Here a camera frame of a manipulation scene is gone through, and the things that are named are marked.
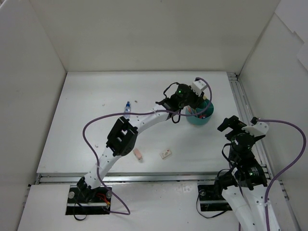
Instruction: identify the orange yellow highlighter pack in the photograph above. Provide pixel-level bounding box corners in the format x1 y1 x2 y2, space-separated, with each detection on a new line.
187 107 196 115

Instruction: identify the teal round desk organizer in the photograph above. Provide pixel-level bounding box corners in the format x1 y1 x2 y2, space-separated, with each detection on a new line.
185 99 214 126

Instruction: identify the white patterned eraser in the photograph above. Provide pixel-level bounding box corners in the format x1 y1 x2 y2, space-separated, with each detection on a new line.
160 149 172 160

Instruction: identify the small clear blue bottle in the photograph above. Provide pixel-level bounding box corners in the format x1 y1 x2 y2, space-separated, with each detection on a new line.
124 101 131 119

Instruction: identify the pink eraser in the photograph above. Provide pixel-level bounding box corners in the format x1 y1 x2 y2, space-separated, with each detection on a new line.
133 149 143 161

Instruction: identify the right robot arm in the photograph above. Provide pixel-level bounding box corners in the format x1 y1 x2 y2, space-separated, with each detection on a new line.
213 115 281 231

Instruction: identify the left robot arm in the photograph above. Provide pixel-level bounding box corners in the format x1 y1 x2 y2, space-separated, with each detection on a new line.
77 79 208 202

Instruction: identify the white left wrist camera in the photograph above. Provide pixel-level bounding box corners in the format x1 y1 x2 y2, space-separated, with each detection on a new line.
191 80 208 96

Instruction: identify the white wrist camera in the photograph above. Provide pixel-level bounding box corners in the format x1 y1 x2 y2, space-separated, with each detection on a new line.
242 117 269 137
191 80 208 96

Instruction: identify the aluminium frame rail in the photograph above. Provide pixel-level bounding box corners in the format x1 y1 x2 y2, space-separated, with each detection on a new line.
227 72 273 180

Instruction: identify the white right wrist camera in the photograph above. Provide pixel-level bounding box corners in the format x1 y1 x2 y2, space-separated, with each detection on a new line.
242 117 269 137

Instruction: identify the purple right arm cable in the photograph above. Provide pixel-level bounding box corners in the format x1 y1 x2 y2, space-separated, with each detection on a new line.
257 119 307 231

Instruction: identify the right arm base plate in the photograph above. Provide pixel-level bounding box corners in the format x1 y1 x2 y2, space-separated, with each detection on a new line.
196 183 232 213

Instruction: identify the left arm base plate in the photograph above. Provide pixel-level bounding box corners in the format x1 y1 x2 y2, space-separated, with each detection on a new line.
65 186 112 218

